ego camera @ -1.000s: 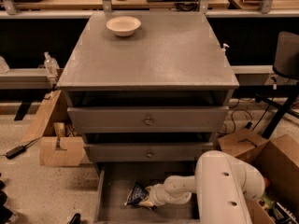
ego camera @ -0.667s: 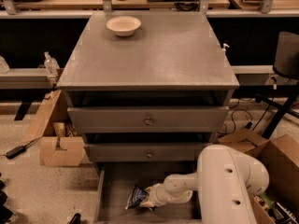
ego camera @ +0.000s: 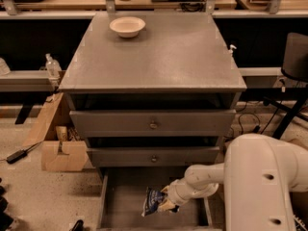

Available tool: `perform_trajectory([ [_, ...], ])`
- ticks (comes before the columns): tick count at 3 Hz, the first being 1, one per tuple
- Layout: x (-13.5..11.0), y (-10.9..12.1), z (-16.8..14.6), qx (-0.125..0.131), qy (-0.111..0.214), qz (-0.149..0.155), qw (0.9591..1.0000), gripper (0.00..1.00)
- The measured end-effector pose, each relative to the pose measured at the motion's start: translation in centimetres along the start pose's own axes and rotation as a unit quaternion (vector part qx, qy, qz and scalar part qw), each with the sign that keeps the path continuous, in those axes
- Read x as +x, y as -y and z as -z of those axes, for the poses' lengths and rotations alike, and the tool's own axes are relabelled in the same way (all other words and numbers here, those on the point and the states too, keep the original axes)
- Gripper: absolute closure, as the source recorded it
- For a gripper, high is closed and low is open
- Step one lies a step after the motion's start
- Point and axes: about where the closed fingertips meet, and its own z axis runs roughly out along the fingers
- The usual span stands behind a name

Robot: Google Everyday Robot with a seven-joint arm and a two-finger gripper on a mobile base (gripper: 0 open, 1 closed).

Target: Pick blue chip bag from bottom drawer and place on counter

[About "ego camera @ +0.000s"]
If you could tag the blue chip bag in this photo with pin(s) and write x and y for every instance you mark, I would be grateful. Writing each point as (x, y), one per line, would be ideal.
(152, 200)

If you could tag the white pump dispenser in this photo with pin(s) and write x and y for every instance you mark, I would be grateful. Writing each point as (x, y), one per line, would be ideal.
(232, 49)

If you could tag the grey top drawer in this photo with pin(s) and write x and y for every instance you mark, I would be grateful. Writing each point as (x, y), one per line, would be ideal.
(94, 124)

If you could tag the grey open bottom drawer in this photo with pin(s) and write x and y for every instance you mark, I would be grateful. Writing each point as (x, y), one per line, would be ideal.
(123, 194)

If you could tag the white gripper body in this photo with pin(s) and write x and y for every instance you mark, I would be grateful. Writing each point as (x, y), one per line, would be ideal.
(175, 192)

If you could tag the grey drawer cabinet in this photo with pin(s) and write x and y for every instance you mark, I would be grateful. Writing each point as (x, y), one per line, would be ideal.
(178, 62)

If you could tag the left cardboard box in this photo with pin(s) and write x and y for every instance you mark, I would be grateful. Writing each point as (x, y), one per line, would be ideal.
(56, 155)

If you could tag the clear plastic bottle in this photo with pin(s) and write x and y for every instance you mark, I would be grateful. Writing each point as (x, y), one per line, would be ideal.
(52, 66)

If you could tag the grey middle drawer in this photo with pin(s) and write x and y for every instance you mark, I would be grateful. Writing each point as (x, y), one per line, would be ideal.
(152, 156)

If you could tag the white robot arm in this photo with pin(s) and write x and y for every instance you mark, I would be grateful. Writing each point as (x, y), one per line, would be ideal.
(258, 174)

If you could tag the white bowl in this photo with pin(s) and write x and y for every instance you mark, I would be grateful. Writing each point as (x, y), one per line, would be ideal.
(127, 26)

